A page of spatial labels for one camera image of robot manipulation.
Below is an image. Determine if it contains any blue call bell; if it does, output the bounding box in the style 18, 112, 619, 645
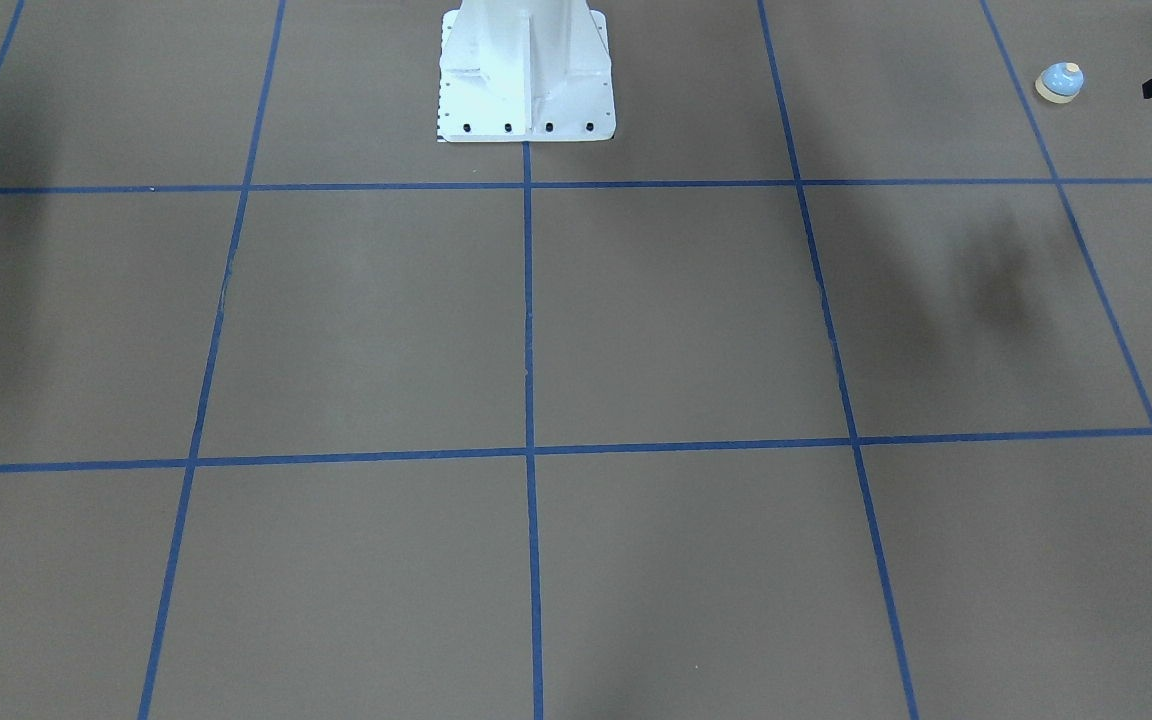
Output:
1034, 61, 1085, 104

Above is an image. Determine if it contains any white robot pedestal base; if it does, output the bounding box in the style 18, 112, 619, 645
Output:
435, 1, 617, 143

